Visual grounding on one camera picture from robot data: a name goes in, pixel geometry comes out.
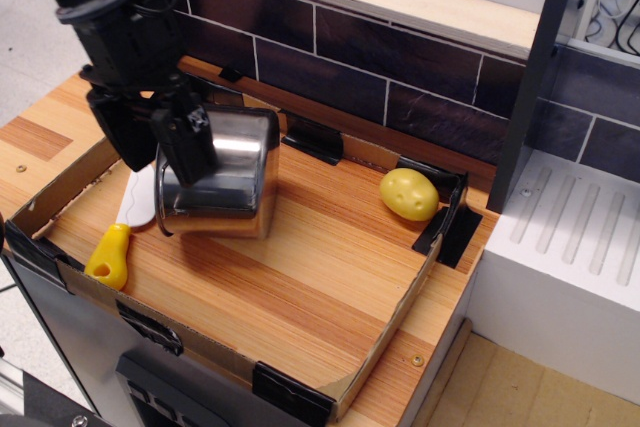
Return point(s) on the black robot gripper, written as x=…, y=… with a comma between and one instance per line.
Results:
x=134, y=46

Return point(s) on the shiny metal pot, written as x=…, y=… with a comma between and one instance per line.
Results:
x=237, y=199

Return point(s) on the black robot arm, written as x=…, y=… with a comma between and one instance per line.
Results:
x=141, y=100

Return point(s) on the cardboard fence with black tape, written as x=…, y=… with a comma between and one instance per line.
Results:
x=334, y=316

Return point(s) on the yellow toy potato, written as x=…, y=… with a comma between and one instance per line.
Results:
x=409, y=194

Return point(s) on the white drying rack sink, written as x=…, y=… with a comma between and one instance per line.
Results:
x=558, y=281

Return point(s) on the yellow handled white toy knife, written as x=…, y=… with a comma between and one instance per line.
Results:
x=108, y=262

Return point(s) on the dark grey vertical post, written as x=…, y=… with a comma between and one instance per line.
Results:
x=516, y=150

